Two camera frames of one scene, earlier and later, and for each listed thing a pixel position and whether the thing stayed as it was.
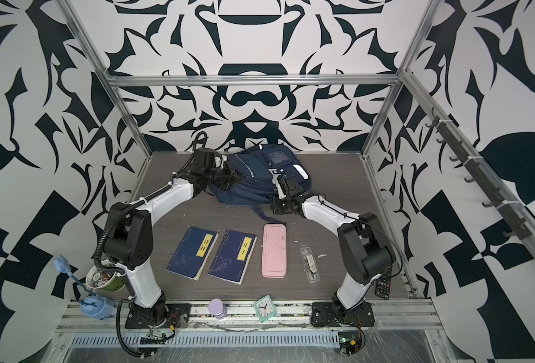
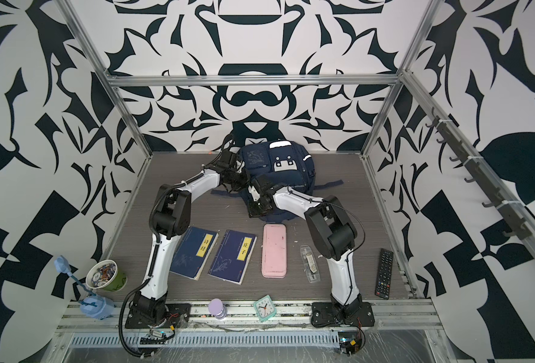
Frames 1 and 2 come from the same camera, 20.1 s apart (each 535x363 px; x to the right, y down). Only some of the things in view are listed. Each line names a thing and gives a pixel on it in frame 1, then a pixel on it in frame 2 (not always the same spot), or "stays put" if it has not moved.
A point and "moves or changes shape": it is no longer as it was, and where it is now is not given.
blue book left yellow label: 192,252 stays put
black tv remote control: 383,284 stays put
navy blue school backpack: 258,187 moves or changes shape
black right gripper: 274,203 to 250,210
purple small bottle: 216,307 stays put
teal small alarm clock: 265,308 stays put
